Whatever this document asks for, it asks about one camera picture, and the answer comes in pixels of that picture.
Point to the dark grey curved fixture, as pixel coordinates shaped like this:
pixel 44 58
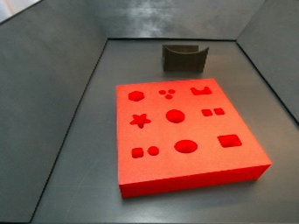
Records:
pixel 184 58

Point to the red shape-hole insertion block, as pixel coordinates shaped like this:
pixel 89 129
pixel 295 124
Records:
pixel 181 138

